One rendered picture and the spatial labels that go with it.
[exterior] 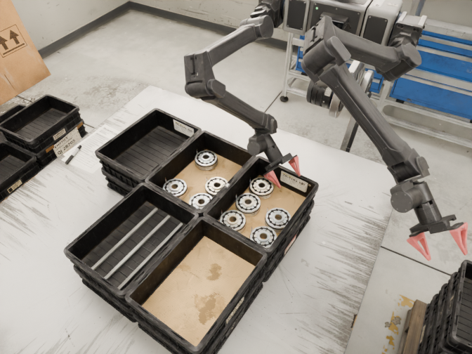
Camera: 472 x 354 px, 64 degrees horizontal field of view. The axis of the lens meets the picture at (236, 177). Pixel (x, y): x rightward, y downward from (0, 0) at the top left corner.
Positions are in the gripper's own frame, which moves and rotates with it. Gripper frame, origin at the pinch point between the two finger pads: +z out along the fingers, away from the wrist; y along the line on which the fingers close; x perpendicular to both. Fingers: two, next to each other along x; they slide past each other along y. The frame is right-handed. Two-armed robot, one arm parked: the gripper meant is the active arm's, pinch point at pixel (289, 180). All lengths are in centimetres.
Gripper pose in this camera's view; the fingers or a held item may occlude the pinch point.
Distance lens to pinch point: 149.1
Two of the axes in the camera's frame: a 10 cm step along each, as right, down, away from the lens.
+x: -2.2, 1.8, 9.6
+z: 5.1, 8.6, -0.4
